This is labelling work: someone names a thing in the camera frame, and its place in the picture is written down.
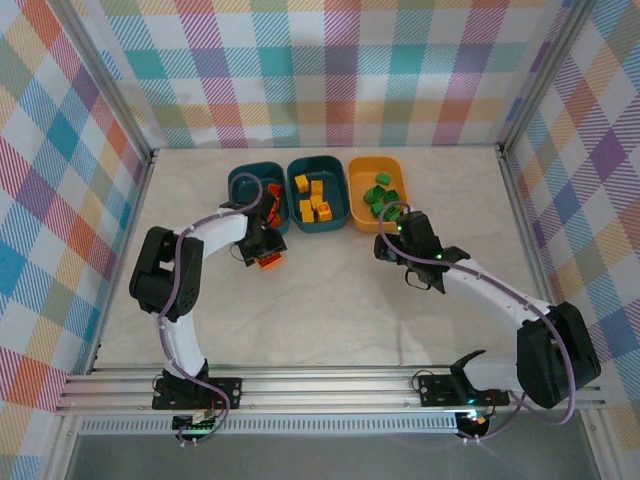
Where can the orange long lego brick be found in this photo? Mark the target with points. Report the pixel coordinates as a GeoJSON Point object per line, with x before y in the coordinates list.
{"type": "Point", "coordinates": [270, 262]}

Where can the green round lego piece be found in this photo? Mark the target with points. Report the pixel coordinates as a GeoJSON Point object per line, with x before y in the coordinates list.
{"type": "Point", "coordinates": [374, 194]}

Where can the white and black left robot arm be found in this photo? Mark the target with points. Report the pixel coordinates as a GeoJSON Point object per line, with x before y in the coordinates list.
{"type": "Point", "coordinates": [187, 340]}

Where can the teal plastic container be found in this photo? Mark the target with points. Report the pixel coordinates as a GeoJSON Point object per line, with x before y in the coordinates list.
{"type": "Point", "coordinates": [245, 187]}
{"type": "Point", "coordinates": [330, 172]}

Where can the aluminum frame post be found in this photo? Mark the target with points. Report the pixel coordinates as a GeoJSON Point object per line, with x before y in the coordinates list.
{"type": "Point", "coordinates": [110, 85]}
{"type": "Point", "coordinates": [545, 75]}

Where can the yellow plastic container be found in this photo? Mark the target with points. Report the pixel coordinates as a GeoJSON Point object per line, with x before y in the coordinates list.
{"type": "Point", "coordinates": [362, 172]}

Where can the wide aluminum frame rail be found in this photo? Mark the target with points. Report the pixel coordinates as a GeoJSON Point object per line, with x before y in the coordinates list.
{"type": "Point", "coordinates": [325, 390]}

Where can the small circuit board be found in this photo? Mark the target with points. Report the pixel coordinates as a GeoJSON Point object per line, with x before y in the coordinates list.
{"type": "Point", "coordinates": [192, 425]}
{"type": "Point", "coordinates": [475, 420]}

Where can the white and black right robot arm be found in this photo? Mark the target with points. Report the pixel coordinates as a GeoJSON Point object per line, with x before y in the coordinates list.
{"type": "Point", "coordinates": [495, 300]}

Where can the aluminum side rail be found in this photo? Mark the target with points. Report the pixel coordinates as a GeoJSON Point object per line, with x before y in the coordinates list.
{"type": "Point", "coordinates": [120, 260]}
{"type": "Point", "coordinates": [534, 260]}

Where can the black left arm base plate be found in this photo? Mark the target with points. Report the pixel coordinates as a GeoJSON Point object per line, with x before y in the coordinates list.
{"type": "Point", "coordinates": [230, 392]}

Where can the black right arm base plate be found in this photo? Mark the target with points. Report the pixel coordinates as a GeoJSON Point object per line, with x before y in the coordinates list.
{"type": "Point", "coordinates": [435, 390]}

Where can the yellow long lego brick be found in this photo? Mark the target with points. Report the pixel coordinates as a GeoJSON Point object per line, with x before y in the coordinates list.
{"type": "Point", "coordinates": [306, 211]}
{"type": "Point", "coordinates": [301, 182]}

